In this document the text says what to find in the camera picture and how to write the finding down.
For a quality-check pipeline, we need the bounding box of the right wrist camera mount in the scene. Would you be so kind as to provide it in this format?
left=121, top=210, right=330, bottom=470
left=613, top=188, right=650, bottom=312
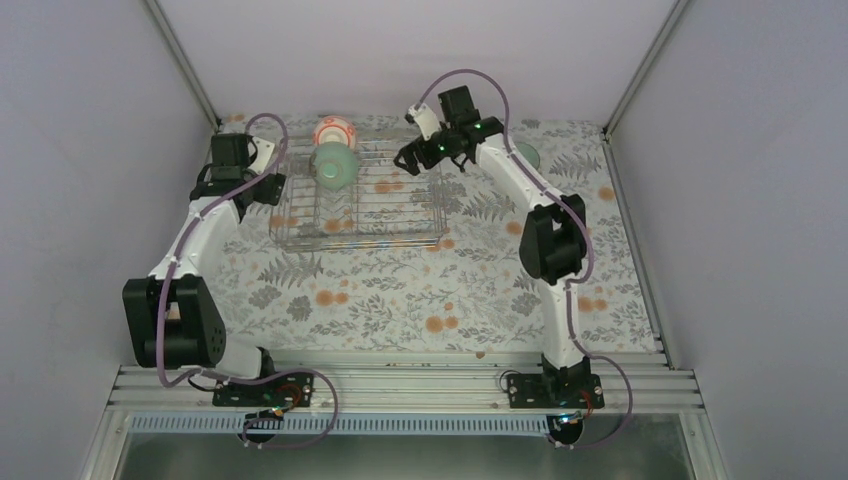
left=405, top=102, right=442, bottom=141

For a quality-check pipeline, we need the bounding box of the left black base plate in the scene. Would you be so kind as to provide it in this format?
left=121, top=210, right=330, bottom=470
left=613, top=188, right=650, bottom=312
left=212, top=370, right=315, bottom=409

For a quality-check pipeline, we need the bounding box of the grey slotted cable duct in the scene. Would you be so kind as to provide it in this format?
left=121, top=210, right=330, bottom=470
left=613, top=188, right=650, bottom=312
left=128, top=412, right=549, bottom=437

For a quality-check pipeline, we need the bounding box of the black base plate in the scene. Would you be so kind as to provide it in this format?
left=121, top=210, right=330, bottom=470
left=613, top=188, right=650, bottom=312
left=502, top=372, right=606, bottom=410
left=212, top=370, right=315, bottom=409

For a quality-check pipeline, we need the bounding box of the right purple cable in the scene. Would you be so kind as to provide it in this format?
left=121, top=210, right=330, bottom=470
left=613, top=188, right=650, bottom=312
left=413, top=68, right=634, bottom=452

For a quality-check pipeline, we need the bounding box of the aluminium rail frame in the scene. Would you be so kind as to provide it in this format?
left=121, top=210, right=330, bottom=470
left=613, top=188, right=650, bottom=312
left=107, top=350, right=705, bottom=414

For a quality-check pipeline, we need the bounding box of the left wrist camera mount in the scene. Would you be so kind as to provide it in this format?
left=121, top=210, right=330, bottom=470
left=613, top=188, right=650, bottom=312
left=248, top=136, right=277, bottom=175

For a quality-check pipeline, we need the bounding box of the pale green bowl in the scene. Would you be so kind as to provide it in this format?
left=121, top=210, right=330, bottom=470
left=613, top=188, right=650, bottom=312
left=513, top=142, right=541, bottom=171
left=311, top=142, right=359, bottom=192

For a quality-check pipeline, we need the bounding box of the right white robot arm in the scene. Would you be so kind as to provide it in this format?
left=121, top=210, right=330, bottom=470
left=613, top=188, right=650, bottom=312
left=394, top=86, right=591, bottom=407

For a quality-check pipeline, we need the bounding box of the purple cable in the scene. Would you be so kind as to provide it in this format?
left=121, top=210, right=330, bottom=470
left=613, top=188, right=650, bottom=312
left=154, top=112, right=290, bottom=389
left=413, top=68, right=634, bottom=452

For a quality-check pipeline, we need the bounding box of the wire dish rack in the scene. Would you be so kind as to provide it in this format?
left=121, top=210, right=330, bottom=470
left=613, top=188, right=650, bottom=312
left=268, top=129, right=446, bottom=252

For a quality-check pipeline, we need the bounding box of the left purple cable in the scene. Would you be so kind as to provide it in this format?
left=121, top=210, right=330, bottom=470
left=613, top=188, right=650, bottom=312
left=154, top=112, right=290, bottom=389

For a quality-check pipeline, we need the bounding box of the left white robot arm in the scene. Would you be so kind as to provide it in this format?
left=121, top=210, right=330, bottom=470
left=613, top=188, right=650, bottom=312
left=122, top=133, right=285, bottom=405

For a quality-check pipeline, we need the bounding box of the red patterned white bowl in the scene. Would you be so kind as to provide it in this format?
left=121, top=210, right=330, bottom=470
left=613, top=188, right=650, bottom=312
left=312, top=115, right=357, bottom=149

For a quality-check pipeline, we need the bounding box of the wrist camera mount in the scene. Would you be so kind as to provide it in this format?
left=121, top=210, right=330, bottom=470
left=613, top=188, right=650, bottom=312
left=248, top=136, right=277, bottom=175
left=405, top=102, right=442, bottom=141

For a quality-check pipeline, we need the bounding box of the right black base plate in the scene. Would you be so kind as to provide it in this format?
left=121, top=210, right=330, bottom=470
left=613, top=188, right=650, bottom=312
left=502, top=372, right=606, bottom=410

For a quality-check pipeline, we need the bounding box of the floral tablecloth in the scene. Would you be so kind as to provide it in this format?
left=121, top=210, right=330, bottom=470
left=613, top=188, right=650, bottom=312
left=207, top=115, right=657, bottom=353

